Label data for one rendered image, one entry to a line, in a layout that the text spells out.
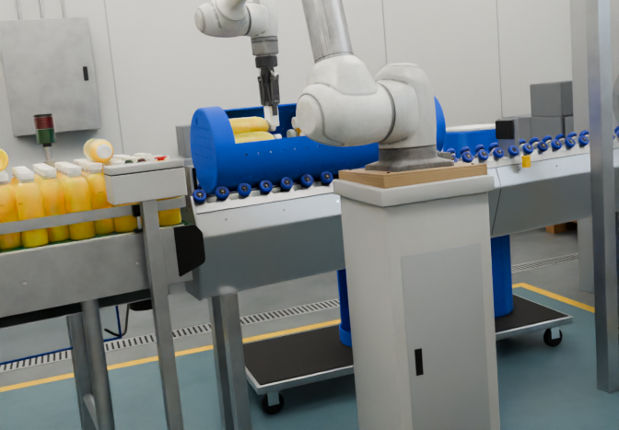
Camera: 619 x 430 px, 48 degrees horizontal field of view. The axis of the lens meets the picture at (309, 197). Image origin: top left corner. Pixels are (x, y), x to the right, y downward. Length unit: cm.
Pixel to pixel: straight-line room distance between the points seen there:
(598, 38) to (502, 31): 408
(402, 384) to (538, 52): 550
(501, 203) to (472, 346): 100
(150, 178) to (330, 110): 55
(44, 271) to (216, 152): 61
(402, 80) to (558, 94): 393
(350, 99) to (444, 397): 80
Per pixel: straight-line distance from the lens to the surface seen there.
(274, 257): 232
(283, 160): 226
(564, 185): 300
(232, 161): 219
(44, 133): 254
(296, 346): 317
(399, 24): 629
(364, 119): 169
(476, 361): 193
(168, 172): 193
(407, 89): 180
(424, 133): 182
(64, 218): 202
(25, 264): 201
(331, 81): 169
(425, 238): 176
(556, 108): 571
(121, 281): 205
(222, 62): 572
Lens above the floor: 123
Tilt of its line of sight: 8 degrees down
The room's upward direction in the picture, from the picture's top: 5 degrees counter-clockwise
